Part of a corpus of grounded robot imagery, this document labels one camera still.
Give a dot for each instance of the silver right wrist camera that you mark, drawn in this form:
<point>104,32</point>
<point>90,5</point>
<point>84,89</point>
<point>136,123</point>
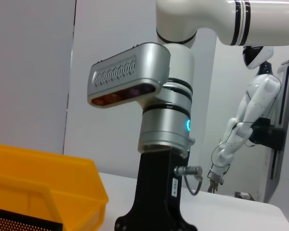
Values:
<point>125,72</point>

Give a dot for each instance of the black mesh pen holder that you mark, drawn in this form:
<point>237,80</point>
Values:
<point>19,223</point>

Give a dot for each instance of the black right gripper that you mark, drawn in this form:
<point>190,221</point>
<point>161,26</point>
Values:
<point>156,192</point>

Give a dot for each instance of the yellow plastic bin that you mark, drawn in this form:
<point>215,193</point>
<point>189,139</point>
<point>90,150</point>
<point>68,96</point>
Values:
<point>38,173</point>

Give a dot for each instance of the white black humanoid robot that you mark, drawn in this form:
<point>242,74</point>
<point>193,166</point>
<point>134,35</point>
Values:
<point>262,96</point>

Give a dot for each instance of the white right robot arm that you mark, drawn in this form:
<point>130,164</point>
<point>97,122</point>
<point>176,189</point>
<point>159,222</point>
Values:
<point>180,62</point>

